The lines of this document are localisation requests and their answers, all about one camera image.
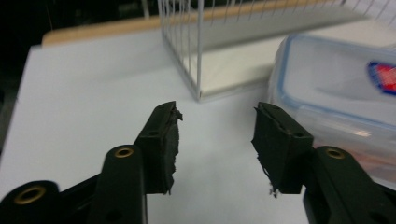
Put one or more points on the clear plastic food container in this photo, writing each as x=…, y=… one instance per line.
x=330, y=77

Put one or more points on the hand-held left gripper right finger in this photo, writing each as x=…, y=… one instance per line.
x=285, y=146

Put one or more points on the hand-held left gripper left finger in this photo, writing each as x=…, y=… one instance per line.
x=160, y=149

